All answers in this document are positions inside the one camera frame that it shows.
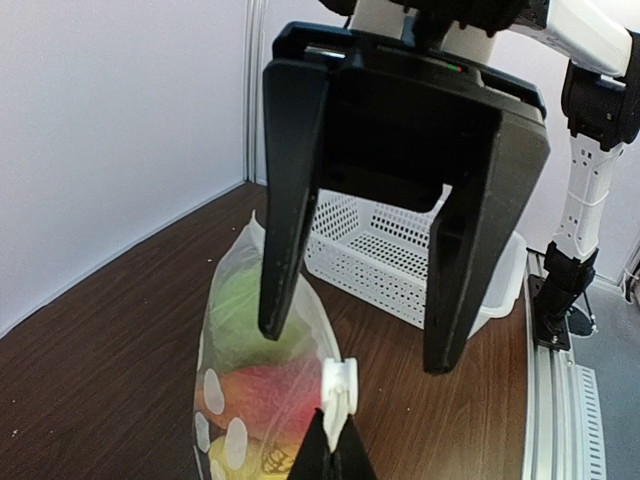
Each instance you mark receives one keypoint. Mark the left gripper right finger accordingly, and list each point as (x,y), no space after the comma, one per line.
(350,461)

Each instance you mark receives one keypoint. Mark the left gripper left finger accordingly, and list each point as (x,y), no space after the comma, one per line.
(313,461)

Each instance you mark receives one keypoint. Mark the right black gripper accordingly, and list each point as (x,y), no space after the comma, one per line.
(370,116)

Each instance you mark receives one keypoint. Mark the clear zip top bag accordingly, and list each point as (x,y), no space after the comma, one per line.
(339,377)

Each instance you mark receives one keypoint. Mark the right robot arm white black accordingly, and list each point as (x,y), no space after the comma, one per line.
(600,99)

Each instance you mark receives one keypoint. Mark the yellow fake lemon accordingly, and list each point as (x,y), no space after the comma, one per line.
(246,462)

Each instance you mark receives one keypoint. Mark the red fake apple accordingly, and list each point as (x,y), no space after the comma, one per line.
(275,402)

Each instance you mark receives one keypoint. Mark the green fake apple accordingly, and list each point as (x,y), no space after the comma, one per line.
(234,338)

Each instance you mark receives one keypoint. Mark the white perforated plastic basket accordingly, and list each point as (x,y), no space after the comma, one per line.
(375,252)

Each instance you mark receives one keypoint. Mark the left aluminium frame post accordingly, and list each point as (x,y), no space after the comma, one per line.
(253,50)

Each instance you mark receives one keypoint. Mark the aluminium front rail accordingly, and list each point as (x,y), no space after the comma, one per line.
(564,430)

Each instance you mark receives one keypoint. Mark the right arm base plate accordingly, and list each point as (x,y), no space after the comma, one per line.
(556,333)

